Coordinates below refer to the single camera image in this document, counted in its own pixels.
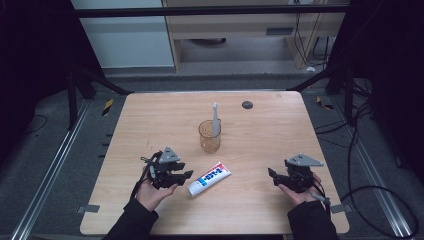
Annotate long looped black floor cable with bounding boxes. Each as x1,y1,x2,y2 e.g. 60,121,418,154
339,109,420,240

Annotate white toothpaste tube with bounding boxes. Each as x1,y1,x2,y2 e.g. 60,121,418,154
185,161,233,198

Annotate right hand-held gripper cable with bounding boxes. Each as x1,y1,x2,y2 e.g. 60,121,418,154
308,181,333,214

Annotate hand-held gripper cable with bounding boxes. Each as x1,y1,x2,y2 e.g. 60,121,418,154
308,181,333,214
129,150,164,201

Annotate person's left hand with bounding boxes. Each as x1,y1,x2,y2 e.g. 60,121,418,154
135,172,180,213

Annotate light wooden desk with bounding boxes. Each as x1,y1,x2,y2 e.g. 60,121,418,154
162,0,351,72

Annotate white cabinet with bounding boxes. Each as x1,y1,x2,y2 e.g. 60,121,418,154
70,0,175,69

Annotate black floor cable bundle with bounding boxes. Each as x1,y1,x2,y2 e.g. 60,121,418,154
314,101,373,148

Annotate grey tape piece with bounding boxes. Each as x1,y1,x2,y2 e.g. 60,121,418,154
77,204,101,214
330,203,354,214

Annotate clear amber cup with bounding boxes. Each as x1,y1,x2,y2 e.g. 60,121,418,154
198,119,223,154

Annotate hanging black desk cables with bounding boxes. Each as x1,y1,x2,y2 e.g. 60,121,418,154
293,13,331,68

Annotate thin black floor cable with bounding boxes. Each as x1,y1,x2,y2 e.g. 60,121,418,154
24,114,48,134

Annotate person's right hand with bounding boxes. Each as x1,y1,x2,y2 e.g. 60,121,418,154
277,174,324,207

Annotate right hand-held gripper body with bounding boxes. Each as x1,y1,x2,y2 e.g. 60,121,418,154
283,153,325,194

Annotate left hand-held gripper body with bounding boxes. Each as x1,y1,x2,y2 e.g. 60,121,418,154
140,146,186,190

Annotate black metal stand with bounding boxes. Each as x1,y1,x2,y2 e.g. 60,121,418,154
288,63,356,128
64,63,135,132

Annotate metal floor rail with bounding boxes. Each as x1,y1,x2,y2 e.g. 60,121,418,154
328,96,414,238
9,99,93,240

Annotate dark curtain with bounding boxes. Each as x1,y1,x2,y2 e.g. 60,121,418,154
328,0,424,188
0,0,104,168

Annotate yellow-black striped tape strip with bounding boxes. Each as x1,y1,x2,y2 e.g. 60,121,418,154
315,95,334,111
101,98,115,118

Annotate grey electric toothbrush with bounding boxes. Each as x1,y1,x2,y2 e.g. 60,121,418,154
211,101,222,138

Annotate black horizontal frame bar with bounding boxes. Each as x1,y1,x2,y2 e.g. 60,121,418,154
71,4,351,18

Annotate left hand-held gripper cable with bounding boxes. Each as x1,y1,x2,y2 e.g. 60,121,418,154
129,150,164,201

